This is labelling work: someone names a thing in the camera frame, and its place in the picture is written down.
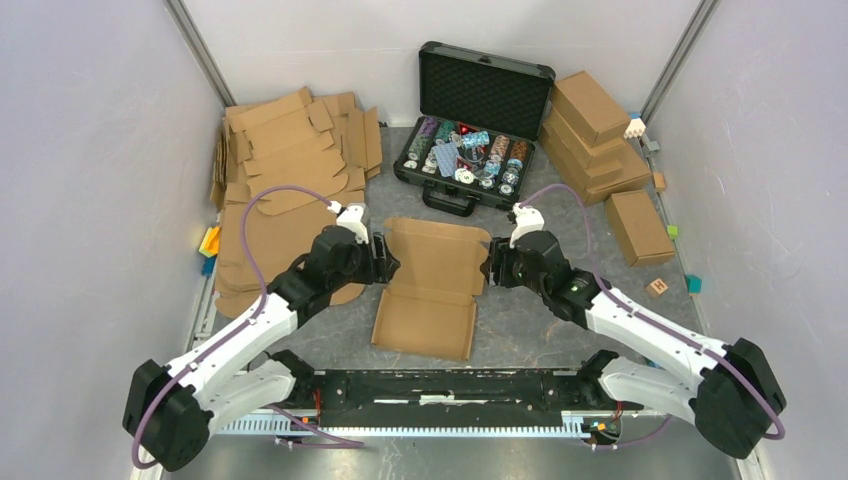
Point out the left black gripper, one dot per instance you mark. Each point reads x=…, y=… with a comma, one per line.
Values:
x=382, y=268

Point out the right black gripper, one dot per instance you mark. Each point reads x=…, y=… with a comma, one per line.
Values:
x=499, y=252

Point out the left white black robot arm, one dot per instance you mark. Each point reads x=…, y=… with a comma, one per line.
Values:
x=173, y=410

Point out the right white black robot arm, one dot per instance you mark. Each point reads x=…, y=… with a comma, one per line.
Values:
x=728, y=392

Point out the single folded cardboard box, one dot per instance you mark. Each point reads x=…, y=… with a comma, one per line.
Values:
x=640, y=233

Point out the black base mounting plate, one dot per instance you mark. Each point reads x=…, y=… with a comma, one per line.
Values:
x=477, y=398

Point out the stack of flat cardboard blanks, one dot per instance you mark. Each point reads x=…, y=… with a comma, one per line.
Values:
x=278, y=166

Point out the black poker chip case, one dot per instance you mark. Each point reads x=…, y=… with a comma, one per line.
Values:
x=473, y=143

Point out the wooden letter H block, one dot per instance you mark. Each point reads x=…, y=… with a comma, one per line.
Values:
x=657, y=288

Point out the orange yellow toy block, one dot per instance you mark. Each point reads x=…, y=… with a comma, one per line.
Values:
x=210, y=243

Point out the small wooden cube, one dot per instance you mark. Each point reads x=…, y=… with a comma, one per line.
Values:
x=659, y=182

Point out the white blue toy brick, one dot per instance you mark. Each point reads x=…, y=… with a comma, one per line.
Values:
x=636, y=127

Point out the teal cube block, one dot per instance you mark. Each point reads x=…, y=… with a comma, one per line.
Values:
x=693, y=284

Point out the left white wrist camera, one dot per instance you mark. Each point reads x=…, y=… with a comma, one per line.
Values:
x=353, y=217

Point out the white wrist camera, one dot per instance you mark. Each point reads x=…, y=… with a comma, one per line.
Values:
x=353, y=217
x=527, y=220

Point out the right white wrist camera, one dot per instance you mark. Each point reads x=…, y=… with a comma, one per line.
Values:
x=527, y=220

